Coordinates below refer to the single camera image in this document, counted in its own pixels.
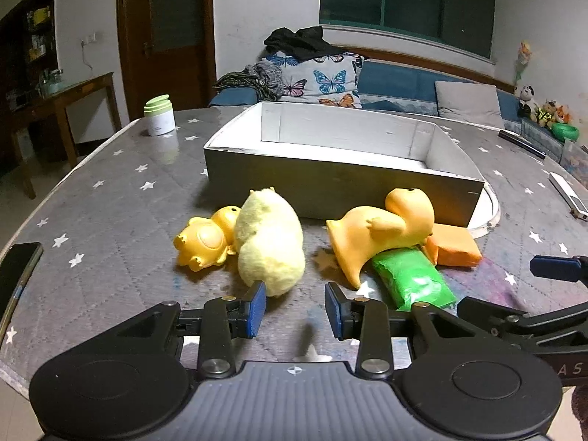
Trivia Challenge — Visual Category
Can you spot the yellow rubber animal toy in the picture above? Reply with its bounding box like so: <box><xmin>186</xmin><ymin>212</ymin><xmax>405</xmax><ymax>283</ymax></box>
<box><xmin>173</xmin><ymin>206</ymin><xmax>242</xmax><ymax>271</ymax></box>

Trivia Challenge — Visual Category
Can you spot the orange fox plush toy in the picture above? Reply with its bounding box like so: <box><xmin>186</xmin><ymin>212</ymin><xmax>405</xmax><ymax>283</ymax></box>
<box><xmin>533</xmin><ymin>98</ymin><xmax>573</xmax><ymax>128</ymax></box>

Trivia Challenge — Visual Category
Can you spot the white jar with green lid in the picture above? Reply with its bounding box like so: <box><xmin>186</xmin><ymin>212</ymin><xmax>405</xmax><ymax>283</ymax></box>
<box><xmin>143</xmin><ymin>94</ymin><xmax>177</xmax><ymax>137</ymax></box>

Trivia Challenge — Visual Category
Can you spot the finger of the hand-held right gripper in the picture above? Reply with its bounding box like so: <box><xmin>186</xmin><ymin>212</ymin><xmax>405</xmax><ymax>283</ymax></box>
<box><xmin>457</xmin><ymin>296</ymin><xmax>588</xmax><ymax>354</ymax></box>
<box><xmin>530</xmin><ymin>255</ymin><xmax>588</xmax><ymax>282</ymax></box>

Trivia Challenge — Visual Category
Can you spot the dark window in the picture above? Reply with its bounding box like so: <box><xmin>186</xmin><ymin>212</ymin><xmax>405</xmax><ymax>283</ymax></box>
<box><xmin>319</xmin><ymin>0</ymin><xmax>497</xmax><ymax>60</ymax></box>

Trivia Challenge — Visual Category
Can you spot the grey cushion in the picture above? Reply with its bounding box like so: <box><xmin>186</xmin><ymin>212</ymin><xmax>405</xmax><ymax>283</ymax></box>
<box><xmin>434</xmin><ymin>80</ymin><xmax>506</xmax><ymax>129</ymax></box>

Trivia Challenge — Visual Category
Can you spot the blue sofa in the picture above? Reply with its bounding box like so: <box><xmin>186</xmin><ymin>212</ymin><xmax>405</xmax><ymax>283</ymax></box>
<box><xmin>209</xmin><ymin>57</ymin><xmax>570</xmax><ymax>161</ymax></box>

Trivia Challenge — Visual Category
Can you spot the black clothes pile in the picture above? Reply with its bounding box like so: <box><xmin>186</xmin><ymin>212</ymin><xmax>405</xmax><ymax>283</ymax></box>
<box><xmin>264</xmin><ymin>26</ymin><xmax>343</xmax><ymax>62</ymax></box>

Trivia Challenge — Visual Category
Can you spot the green plastic packet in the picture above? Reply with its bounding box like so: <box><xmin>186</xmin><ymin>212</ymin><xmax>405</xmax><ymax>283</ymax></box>
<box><xmin>371</xmin><ymin>247</ymin><xmax>456</xmax><ymax>312</ymax></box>

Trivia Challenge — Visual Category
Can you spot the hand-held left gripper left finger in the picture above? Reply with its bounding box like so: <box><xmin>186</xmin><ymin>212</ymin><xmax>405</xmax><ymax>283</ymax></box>
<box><xmin>87</xmin><ymin>280</ymin><xmax>268</xmax><ymax>380</ymax></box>

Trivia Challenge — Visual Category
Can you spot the orange block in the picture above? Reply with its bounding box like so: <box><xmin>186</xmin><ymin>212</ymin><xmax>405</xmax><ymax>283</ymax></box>
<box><xmin>423</xmin><ymin>223</ymin><xmax>483</xmax><ymax>267</ymax></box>

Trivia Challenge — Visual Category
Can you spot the plaid cloth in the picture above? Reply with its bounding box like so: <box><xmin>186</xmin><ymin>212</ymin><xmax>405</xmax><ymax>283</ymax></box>
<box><xmin>214</xmin><ymin>62</ymin><xmax>283</xmax><ymax>102</ymax></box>

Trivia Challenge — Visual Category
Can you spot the butterfly print pillow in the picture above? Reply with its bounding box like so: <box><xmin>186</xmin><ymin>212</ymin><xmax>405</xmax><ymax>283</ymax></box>
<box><xmin>262</xmin><ymin>51</ymin><xmax>363</xmax><ymax>110</ymax></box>

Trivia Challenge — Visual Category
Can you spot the orange-yellow rubber duck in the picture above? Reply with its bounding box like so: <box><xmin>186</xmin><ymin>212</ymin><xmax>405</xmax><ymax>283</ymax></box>
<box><xmin>326</xmin><ymin>187</ymin><xmax>435</xmax><ymax>291</ymax></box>

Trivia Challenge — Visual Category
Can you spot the black smartphone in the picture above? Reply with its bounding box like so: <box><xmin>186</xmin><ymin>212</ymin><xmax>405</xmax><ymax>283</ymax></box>
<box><xmin>0</xmin><ymin>242</ymin><xmax>44</xmax><ymax>331</ymax></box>

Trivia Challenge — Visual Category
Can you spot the round white tray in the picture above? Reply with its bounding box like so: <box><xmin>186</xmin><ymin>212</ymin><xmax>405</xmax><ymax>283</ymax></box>
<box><xmin>469</xmin><ymin>184</ymin><xmax>501</xmax><ymax>240</ymax></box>

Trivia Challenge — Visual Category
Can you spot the dark wooden shelf cabinet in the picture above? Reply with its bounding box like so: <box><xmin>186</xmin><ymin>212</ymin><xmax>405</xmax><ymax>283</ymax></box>
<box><xmin>0</xmin><ymin>0</ymin><xmax>58</xmax><ymax>102</ymax></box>

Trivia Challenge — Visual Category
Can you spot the white rectangular box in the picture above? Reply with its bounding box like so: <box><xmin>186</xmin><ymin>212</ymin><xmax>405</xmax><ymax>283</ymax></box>
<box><xmin>203</xmin><ymin>102</ymin><xmax>486</xmax><ymax>230</ymax></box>

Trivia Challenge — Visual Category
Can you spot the brown wooden door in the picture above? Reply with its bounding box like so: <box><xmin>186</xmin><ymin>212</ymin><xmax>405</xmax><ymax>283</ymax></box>
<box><xmin>116</xmin><ymin>0</ymin><xmax>216</xmax><ymax>120</ymax></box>

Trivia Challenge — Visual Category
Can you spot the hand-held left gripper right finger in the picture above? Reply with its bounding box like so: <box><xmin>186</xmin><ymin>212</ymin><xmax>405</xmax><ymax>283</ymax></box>
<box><xmin>324</xmin><ymin>281</ymin><xmax>503</xmax><ymax>378</ymax></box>

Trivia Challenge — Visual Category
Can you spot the colourful wall doll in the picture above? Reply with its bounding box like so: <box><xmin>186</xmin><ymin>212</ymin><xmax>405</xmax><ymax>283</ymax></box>
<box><xmin>517</xmin><ymin>40</ymin><xmax>534</xmax><ymax>84</ymax></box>

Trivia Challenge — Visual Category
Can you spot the black remote control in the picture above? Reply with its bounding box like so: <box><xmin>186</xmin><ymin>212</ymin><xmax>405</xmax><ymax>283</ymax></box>
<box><xmin>498</xmin><ymin>129</ymin><xmax>547</xmax><ymax>161</ymax></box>

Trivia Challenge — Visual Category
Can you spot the white remote control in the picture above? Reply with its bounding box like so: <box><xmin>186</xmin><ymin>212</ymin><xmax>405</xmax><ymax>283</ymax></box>
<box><xmin>549</xmin><ymin>172</ymin><xmax>588</xmax><ymax>220</ymax></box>

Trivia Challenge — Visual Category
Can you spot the wooden side table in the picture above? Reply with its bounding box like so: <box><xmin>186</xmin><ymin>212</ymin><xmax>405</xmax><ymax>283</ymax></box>
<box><xmin>7</xmin><ymin>72</ymin><xmax>122</xmax><ymax>200</ymax></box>

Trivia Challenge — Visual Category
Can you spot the panda plush toy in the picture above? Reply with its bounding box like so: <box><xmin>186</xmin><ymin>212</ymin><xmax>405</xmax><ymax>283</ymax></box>
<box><xmin>514</xmin><ymin>83</ymin><xmax>539</xmax><ymax>118</ymax></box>

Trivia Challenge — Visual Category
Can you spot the pale yellow plush toy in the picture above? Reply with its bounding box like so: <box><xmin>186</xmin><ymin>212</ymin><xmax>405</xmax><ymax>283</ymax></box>
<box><xmin>233</xmin><ymin>186</ymin><xmax>306</xmax><ymax>297</ymax></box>

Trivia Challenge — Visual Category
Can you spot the green bowl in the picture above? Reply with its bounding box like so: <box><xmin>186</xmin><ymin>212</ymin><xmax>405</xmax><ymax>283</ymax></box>
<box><xmin>551</xmin><ymin>122</ymin><xmax>581</xmax><ymax>141</ymax></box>

